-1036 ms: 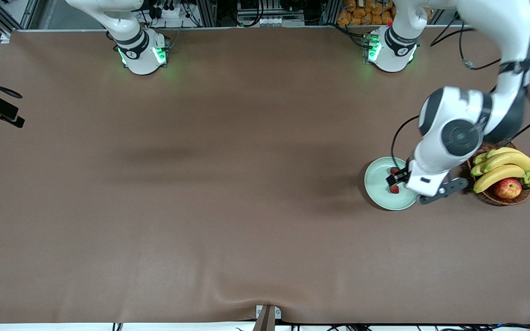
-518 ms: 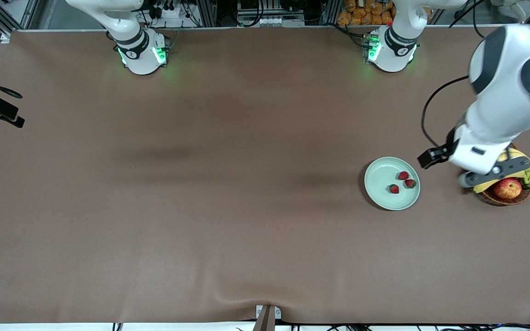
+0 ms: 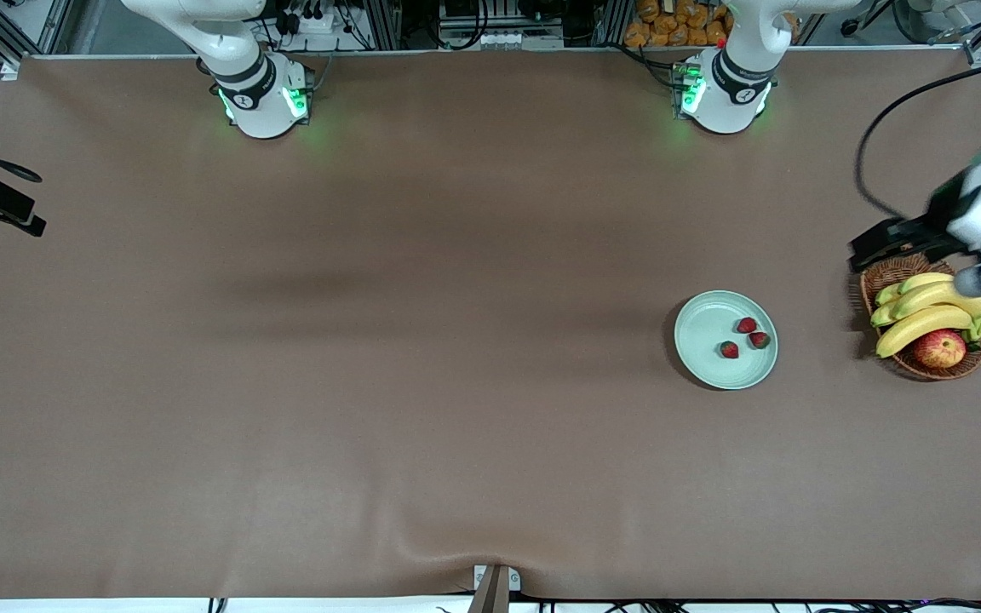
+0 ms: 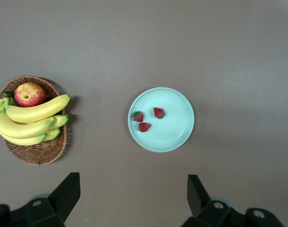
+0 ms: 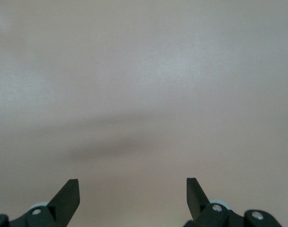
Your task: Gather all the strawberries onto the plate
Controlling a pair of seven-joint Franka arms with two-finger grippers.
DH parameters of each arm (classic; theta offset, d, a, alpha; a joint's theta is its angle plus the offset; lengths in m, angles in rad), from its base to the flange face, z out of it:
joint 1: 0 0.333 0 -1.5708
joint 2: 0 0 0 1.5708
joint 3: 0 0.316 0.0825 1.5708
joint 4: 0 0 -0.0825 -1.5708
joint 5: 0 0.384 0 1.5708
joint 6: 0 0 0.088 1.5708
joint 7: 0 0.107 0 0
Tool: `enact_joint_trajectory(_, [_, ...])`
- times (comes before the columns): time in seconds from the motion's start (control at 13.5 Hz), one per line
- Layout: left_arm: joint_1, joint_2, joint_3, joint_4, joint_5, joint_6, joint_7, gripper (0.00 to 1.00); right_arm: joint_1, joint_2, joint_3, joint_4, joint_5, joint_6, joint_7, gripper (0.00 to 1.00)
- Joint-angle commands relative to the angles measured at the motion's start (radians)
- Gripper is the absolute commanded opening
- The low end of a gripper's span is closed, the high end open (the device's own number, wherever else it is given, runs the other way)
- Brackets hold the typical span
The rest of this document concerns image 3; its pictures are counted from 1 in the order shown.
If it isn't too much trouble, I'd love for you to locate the light green round plate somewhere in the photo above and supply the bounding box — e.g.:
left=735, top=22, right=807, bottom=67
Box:
left=674, top=290, right=779, bottom=391

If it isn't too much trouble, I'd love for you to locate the brown wicker basket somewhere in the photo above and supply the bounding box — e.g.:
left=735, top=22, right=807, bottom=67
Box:
left=860, top=252, right=981, bottom=381

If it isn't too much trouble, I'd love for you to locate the red yellow apple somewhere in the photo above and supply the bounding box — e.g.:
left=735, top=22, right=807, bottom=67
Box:
left=914, top=329, right=967, bottom=370

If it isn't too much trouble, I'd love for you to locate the orange bread rolls pile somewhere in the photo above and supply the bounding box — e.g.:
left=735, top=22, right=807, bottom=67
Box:
left=624, top=0, right=734, bottom=48

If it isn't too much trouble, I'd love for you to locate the white power strip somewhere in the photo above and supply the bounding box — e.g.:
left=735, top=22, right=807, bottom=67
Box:
left=282, top=10, right=336, bottom=35

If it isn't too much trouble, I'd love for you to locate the white terminal block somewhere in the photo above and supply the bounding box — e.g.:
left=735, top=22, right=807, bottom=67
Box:
left=478, top=32, right=564, bottom=49

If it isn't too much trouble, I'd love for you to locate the brown table cover sheet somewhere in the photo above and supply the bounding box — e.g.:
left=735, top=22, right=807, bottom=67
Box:
left=0, top=47, right=981, bottom=601

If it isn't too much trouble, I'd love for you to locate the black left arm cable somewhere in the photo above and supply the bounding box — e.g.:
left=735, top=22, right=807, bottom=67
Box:
left=854, top=58, right=981, bottom=224

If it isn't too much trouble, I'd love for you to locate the aluminium frame post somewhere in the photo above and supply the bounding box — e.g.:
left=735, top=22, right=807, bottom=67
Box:
left=365, top=0, right=403, bottom=50
left=599, top=0, right=634, bottom=48

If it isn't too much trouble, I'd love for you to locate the grey metal mount bracket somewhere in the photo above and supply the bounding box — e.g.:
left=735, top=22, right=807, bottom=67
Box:
left=467, top=564, right=522, bottom=613

